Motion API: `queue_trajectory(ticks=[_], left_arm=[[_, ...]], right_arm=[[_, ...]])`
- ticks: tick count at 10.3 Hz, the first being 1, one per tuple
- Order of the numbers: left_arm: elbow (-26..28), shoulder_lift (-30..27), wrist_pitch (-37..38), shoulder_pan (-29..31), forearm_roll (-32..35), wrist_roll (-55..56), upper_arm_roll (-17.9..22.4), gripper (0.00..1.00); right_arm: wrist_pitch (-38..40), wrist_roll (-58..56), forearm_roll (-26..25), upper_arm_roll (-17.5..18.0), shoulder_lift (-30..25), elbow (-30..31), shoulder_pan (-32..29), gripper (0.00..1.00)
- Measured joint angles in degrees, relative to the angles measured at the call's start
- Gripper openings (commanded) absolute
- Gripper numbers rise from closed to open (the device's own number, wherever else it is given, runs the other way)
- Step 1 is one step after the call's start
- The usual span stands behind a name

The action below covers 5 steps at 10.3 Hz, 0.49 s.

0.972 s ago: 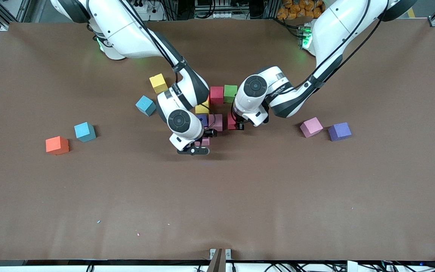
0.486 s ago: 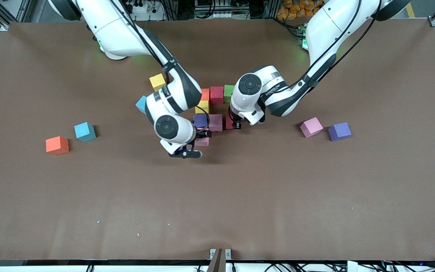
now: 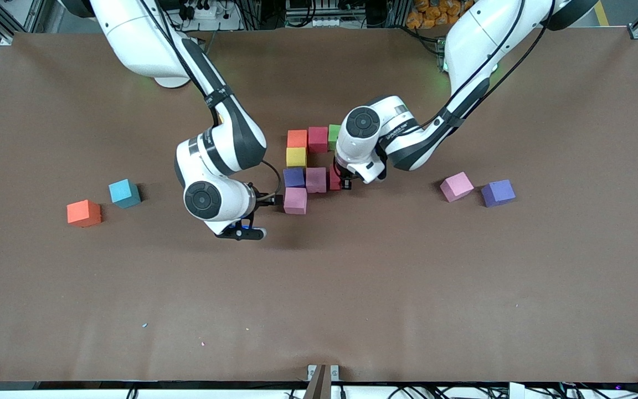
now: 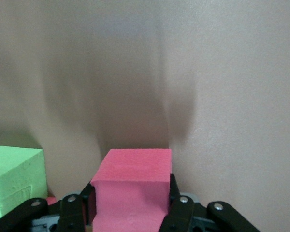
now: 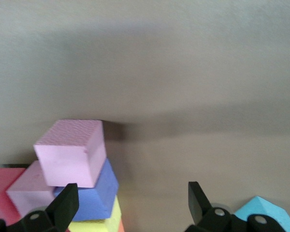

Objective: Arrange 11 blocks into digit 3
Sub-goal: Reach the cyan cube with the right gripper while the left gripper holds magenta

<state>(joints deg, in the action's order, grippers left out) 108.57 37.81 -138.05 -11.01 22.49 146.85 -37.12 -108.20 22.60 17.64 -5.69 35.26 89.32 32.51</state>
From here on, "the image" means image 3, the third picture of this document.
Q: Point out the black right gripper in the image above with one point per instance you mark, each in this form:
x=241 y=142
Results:
x=267 y=200

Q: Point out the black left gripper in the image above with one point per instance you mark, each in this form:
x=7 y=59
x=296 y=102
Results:
x=344 y=180

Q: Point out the red foam cube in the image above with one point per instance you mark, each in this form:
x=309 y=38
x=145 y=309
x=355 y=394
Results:
x=318 y=139
x=334 y=182

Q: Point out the pink foam cube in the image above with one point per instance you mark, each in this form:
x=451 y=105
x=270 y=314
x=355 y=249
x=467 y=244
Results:
x=456 y=186
x=295 y=200
x=315 y=179

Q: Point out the purple foam cube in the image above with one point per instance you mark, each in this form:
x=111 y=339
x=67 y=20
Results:
x=294 y=177
x=498 y=193

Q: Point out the green foam cube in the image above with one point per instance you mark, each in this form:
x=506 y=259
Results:
x=333 y=136

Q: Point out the orange foam cube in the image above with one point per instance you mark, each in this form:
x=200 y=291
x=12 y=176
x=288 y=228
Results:
x=297 y=138
x=83 y=213

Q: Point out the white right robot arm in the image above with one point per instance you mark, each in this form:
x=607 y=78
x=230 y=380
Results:
x=130 y=33

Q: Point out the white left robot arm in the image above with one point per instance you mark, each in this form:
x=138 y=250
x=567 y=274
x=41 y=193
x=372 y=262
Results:
x=479 y=39

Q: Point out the brown table mat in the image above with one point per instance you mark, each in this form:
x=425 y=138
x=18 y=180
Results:
x=319 y=288

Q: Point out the teal foam cube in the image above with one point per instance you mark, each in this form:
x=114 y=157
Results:
x=124 y=194

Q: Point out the white power strip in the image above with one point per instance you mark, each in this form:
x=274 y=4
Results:
x=202 y=11
x=324 y=22

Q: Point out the pile of orange objects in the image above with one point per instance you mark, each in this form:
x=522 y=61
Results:
x=430 y=14

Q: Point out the metal mount bracket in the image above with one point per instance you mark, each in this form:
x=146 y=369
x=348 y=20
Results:
x=319 y=382

